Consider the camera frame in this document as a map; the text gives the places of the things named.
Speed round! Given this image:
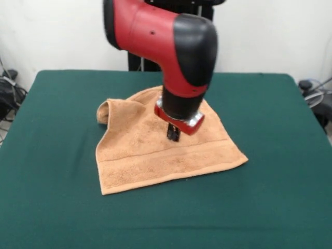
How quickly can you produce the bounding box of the black cable bundle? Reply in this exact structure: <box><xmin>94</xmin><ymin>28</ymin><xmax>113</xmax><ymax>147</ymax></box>
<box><xmin>0</xmin><ymin>75</ymin><xmax>28</xmax><ymax>122</ymax></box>

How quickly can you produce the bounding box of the orange terry towel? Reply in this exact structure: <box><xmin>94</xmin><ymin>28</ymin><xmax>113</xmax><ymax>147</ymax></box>
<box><xmin>95</xmin><ymin>85</ymin><xmax>249</xmax><ymax>196</ymax></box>

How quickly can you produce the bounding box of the dark green table cloth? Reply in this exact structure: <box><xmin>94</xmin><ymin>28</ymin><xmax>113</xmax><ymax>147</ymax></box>
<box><xmin>0</xmin><ymin>69</ymin><xmax>332</xmax><ymax>249</ymax></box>

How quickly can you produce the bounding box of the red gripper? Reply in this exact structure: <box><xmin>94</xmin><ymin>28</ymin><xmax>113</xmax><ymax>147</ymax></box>
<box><xmin>154</xmin><ymin>95</ymin><xmax>205</xmax><ymax>143</ymax></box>

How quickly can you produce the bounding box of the grey cable coil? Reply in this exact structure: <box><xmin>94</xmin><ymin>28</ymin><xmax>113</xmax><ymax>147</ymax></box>
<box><xmin>302</xmin><ymin>77</ymin><xmax>332</xmax><ymax>107</ymax></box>

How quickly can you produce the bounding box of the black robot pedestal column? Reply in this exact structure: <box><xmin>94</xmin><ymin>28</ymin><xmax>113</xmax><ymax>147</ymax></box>
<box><xmin>127</xmin><ymin>0</ymin><xmax>226</xmax><ymax>73</ymax></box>

